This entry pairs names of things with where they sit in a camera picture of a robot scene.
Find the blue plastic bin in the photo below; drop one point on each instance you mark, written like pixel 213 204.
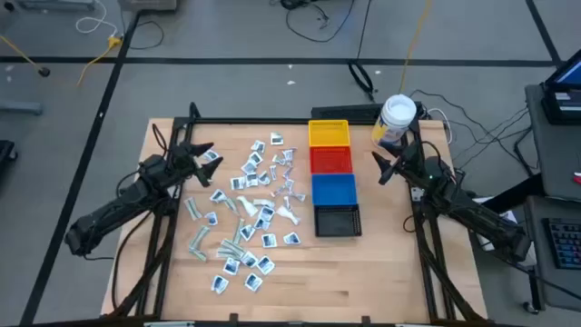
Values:
pixel 334 190

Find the yellow plastic bin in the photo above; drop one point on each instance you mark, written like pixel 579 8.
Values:
pixel 329 133

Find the black plastic bin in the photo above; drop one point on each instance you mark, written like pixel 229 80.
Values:
pixel 338 221

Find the black corner bracket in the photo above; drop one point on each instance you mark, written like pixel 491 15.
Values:
pixel 194 110

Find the grey metal base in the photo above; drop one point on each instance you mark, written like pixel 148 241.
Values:
pixel 54 3

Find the small red item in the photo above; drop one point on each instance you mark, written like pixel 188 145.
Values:
pixel 578 178

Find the black laptop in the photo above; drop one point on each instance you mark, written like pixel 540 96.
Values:
pixel 565 75

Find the black table clamp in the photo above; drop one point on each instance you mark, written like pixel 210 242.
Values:
pixel 233 317
pixel 365 318

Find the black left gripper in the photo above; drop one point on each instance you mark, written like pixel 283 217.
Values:
pixel 186 163

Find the grey desk with laptop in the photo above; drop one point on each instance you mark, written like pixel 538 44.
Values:
pixel 554 159

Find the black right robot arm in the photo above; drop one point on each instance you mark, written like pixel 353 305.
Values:
pixel 476 213

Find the black power strip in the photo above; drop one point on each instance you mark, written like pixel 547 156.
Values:
pixel 345 112

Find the black wheeled base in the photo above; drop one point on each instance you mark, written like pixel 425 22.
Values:
pixel 6 152

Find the red plastic bin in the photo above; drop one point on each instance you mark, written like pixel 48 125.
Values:
pixel 331 160

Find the white-lidded plastic jar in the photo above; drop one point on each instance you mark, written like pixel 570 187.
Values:
pixel 399 111

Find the grey metal bar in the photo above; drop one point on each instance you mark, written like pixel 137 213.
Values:
pixel 20 107

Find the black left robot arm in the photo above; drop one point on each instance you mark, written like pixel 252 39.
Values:
pixel 118 209

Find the grey box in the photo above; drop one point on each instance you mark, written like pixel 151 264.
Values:
pixel 147 3

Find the black keyboard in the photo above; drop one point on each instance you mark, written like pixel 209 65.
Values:
pixel 565 243

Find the grey desk with keyboard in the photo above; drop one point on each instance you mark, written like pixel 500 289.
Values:
pixel 563 286

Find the black desk caster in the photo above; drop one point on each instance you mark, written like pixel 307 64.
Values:
pixel 529 307

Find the small white red-print sachet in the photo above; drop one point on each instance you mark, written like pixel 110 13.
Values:
pixel 278 191
pixel 273 172
pixel 287 202
pixel 288 154
pixel 287 172
pixel 278 160
pixel 298 196
pixel 289 184

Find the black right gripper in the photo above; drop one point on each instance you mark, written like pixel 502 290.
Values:
pixel 410 163

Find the black box white labels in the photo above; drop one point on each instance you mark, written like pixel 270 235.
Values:
pixel 563 109

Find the plain white gauze packet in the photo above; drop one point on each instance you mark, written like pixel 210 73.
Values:
pixel 247 205
pixel 263 202
pixel 288 214

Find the black desk support bar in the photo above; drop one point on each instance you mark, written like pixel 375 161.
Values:
pixel 517 193

